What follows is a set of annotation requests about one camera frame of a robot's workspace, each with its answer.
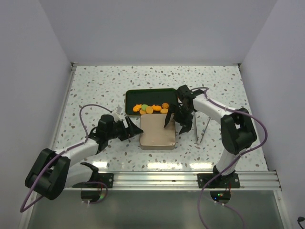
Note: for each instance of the orange flower shaped cookie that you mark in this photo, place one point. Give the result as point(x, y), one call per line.
point(165, 105)

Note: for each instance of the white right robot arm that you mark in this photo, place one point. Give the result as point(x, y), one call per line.
point(237, 129)

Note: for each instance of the tan dotted round cookie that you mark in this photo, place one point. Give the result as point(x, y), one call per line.
point(149, 110)

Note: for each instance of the orange fish cookie middle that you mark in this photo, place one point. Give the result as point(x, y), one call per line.
point(157, 108)

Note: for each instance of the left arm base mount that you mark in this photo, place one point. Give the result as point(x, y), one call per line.
point(106, 178)

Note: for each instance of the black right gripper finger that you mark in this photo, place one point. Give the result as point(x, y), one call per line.
point(171, 110)
point(186, 125)

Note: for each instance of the green cookie under black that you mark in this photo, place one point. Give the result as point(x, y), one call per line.
point(144, 106)

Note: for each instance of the metal tongs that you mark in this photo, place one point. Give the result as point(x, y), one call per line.
point(201, 124)

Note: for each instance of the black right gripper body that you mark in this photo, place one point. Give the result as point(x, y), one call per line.
point(182, 113)

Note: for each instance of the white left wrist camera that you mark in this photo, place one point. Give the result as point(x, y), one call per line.
point(117, 114)

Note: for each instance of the dark green tray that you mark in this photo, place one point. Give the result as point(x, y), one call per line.
point(149, 97)

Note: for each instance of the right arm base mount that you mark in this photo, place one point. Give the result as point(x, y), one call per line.
point(231, 180)

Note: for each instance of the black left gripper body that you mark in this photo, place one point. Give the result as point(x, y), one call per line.
point(116, 130)

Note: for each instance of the gold tin lid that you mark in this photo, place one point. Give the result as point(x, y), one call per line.
point(155, 136)

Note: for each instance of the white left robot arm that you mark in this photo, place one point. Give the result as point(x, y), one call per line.
point(49, 173)

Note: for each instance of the aluminium front rail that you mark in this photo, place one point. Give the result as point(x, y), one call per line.
point(187, 181)

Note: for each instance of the plain orange round cookie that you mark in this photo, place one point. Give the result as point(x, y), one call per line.
point(142, 111)

